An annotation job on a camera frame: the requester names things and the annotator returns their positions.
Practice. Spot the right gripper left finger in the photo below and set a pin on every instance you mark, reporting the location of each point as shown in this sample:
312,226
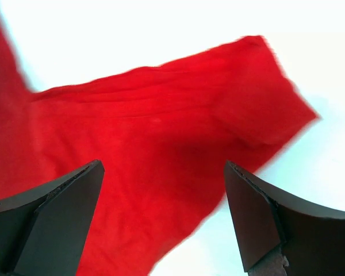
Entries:
44,229

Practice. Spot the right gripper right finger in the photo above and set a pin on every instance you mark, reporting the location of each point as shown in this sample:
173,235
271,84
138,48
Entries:
279,233

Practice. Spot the red t shirt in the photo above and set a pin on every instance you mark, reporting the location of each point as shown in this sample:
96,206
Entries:
163,134

